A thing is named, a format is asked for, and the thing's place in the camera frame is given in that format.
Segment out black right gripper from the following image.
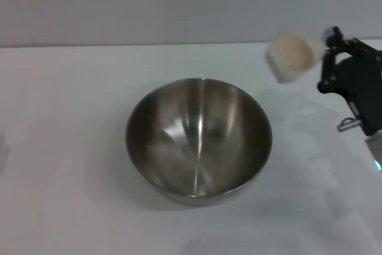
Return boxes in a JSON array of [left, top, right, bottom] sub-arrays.
[[317, 26, 382, 137]]

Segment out clear plastic measuring cup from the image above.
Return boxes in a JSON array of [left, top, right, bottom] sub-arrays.
[[265, 26, 326, 84]]

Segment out white rice grains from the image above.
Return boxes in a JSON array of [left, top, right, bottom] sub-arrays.
[[266, 35, 316, 84]]

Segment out stainless steel mixing bowl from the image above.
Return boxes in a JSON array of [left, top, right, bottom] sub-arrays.
[[125, 77, 273, 207]]

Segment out silver metal knob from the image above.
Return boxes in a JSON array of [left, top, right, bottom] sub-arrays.
[[338, 117, 359, 133]]

